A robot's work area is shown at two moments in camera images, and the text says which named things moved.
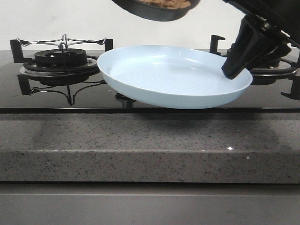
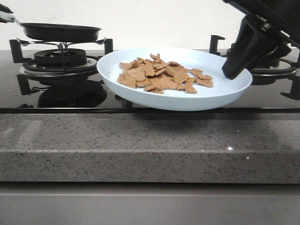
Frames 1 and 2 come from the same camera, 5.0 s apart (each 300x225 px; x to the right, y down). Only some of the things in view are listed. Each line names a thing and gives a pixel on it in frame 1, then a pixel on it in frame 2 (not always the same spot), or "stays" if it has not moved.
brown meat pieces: x=172 y=4 → x=156 y=76
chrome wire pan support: x=64 y=40 stays
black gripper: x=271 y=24 stays
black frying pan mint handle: x=156 y=12 → x=55 y=33
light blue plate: x=169 y=77 stays
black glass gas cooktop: x=71 y=82 stays
